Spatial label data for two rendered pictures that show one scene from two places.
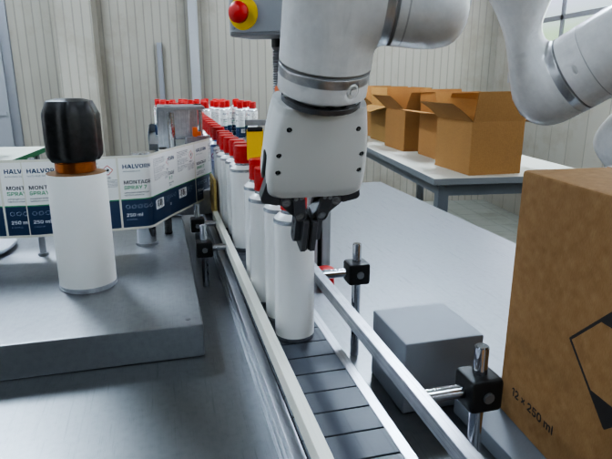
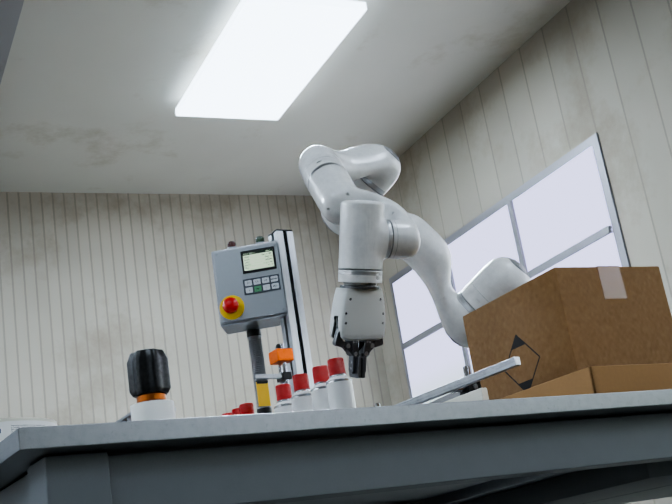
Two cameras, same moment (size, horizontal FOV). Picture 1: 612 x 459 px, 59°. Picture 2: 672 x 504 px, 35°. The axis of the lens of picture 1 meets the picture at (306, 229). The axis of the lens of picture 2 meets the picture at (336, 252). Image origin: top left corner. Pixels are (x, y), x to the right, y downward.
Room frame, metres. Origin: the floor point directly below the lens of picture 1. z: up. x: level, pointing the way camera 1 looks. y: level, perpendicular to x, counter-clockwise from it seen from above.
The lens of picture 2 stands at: (-1.33, 0.63, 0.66)
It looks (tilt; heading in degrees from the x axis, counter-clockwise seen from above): 17 degrees up; 342
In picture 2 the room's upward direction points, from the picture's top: 9 degrees counter-clockwise
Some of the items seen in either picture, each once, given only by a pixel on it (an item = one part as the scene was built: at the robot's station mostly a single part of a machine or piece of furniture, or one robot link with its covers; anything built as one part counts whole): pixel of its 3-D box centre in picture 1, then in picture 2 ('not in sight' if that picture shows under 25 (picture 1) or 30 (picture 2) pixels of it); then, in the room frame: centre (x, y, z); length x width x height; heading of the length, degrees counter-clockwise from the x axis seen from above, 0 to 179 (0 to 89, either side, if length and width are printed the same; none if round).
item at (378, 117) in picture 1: (392, 114); not in sight; (3.95, -0.61, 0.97); 0.46 x 0.44 x 0.37; 13
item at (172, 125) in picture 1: (185, 158); not in sight; (1.38, 0.31, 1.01); 0.14 x 0.13 x 0.26; 15
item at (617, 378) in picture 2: not in sight; (587, 403); (0.03, -0.15, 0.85); 0.30 x 0.26 x 0.04; 15
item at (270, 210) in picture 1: (282, 247); (327, 416); (0.72, 0.03, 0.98); 0.05 x 0.05 x 0.20
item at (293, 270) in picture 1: (293, 261); (343, 410); (0.66, 0.02, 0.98); 0.05 x 0.05 x 0.20
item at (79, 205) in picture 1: (78, 195); (153, 422); (0.84, 0.36, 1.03); 0.09 x 0.09 x 0.30
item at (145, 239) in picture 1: (143, 198); not in sight; (1.08, 0.33, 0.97); 0.05 x 0.05 x 0.19
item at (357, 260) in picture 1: (341, 302); not in sight; (0.69, -0.05, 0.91); 0.07 x 0.03 x 0.17; 105
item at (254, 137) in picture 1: (255, 143); (263, 393); (0.99, 0.09, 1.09); 0.03 x 0.01 x 0.06; 105
